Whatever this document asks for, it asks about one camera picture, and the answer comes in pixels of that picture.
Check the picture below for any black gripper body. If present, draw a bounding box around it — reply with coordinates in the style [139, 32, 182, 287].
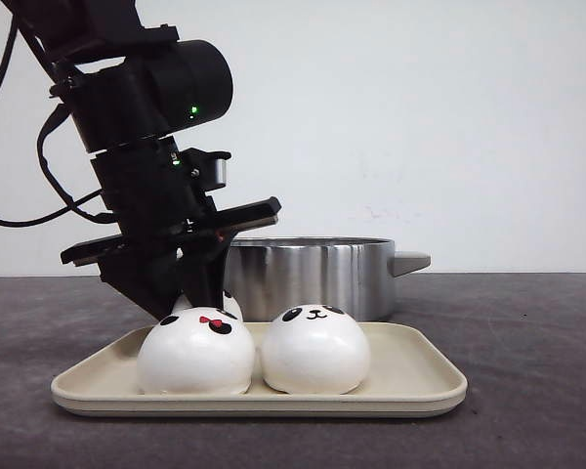
[61, 137, 281, 266]

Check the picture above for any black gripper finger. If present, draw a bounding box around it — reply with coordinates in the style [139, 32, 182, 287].
[98, 250, 181, 320]
[178, 230, 235, 308]

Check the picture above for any panda bun with red bow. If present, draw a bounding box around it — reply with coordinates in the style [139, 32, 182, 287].
[137, 307, 255, 395]

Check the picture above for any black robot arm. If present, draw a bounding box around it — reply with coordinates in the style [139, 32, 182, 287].
[8, 1, 280, 319]

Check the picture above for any stainless steel steamer pot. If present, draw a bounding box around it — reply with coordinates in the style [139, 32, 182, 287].
[225, 236, 431, 321]

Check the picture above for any cream rectangular plastic tray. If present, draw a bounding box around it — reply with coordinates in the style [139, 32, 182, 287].
[51, 322, 468, 418]

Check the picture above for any wrist camera with silver lens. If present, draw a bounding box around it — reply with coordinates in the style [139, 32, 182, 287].
[179, 148, 231, 192]

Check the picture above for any black cable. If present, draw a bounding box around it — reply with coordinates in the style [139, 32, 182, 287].
[0, 0, 118, 229]

